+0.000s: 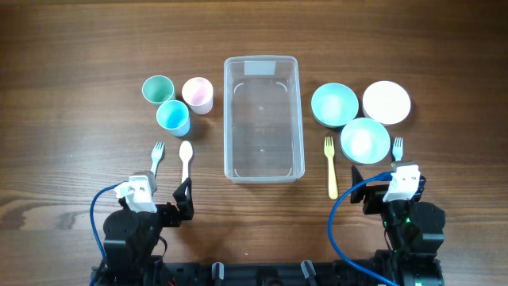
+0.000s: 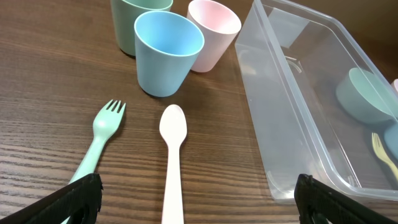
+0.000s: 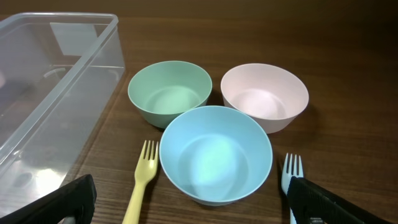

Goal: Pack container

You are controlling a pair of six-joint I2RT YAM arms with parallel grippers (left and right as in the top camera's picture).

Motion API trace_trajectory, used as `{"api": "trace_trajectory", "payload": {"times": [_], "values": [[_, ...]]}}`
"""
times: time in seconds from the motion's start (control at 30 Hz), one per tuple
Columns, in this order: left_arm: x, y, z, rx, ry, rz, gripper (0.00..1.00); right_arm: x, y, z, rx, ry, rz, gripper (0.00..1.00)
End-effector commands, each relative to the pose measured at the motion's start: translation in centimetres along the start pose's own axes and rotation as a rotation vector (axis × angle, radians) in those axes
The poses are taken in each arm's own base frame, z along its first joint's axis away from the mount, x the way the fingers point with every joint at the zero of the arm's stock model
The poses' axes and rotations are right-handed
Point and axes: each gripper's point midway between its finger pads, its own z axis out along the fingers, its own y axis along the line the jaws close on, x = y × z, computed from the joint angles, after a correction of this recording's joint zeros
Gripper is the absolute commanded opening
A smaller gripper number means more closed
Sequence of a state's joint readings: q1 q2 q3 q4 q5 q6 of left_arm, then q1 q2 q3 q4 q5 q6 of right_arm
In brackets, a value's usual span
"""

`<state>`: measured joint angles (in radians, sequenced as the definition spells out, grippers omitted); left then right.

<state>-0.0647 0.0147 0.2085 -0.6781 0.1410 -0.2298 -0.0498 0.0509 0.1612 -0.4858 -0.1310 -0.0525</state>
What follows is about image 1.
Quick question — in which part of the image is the blue plastic bowl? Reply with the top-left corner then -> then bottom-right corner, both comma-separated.
340,118 -> 391,164

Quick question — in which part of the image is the yellow plastic fork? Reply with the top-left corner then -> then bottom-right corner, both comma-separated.
324,136 -> 338,200

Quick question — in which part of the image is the cream plastic spoon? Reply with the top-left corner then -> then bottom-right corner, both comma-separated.
179,141 -> 194,182

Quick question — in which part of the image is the light blue plastic fork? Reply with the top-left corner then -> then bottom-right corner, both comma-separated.
392,137 -> 403,161

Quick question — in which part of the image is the mint green plastic fork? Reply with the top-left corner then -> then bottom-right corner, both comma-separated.
151,141 -> 165,176

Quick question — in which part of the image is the green plastic bowl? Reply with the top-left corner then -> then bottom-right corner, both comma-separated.
311,83 -> 360,128

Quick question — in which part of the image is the blue plastic cup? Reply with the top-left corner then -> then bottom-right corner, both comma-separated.
156,100 -> 191,137

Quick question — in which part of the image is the pink plastic bowl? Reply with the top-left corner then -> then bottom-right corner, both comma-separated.
362,80 -> 411,126

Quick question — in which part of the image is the pink plastic cup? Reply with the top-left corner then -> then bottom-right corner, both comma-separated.
182,77 -> 214,114

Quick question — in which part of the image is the green plastic cup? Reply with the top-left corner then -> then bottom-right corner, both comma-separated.
141,75 -> 175,106

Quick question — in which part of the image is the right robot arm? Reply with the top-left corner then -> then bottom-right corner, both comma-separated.
350,163 -> 445,286

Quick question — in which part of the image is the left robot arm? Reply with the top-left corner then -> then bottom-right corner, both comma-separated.
90,178 -> 194,285

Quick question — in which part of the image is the clear plastic container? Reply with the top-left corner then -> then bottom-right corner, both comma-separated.
223,55 -> 305,184

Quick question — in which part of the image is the right blue cable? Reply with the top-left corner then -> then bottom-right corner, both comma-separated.
326,171 -> 400,286

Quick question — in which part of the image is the blue cable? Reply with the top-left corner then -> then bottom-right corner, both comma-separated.
326,171 -> 400,286
89,181 -> 128,263

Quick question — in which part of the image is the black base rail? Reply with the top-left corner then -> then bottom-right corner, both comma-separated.
90,260 -> 382,286

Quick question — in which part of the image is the left blue cable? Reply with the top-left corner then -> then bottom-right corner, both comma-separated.
89,181 -> 128,263

